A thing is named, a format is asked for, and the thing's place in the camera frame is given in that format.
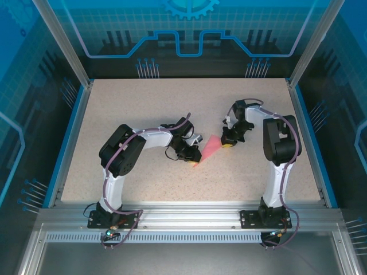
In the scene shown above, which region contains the pink paper sheet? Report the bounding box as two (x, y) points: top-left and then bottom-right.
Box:
(191, 134), (223, 167)

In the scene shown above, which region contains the aluminium mounting beam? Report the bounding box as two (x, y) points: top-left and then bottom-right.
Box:
(37, 201), (345, 230)

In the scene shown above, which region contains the grey metal tray shelf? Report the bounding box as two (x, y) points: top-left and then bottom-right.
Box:
(17, 223), (367, 275)

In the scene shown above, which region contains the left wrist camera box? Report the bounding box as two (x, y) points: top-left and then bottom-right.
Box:
(186, 133), (204, 146)

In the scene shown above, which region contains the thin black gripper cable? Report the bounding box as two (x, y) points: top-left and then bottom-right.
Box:
(165, 147), (181, 162)

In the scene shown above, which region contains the aluminium side rail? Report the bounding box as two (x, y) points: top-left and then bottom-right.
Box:
(288, 81), (339, 209)
(47, 81), (94, 209)

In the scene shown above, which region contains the slotted grey cable duct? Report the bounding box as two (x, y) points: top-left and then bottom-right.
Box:
(44, 232), (264, 243)

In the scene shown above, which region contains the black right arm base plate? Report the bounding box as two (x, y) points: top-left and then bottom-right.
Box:
(239, 210), (293, 230)

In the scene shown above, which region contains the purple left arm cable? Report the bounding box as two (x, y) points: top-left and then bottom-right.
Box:
(100, 112), (192, 250)

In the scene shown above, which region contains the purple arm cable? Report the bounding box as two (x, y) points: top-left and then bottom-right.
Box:
(226, 99), (302, 250)
(100, 112), (192, 250)

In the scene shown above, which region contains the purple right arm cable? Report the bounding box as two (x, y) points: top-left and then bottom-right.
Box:
(226, 99), (302, 250)

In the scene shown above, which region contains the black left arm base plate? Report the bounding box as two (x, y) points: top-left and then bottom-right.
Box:
(87, 210), (142, 230)

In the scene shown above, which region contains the aluminium frame post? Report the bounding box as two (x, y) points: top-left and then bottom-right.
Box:
(288, 0), (346, 88)
(31, 0), (94, 88)

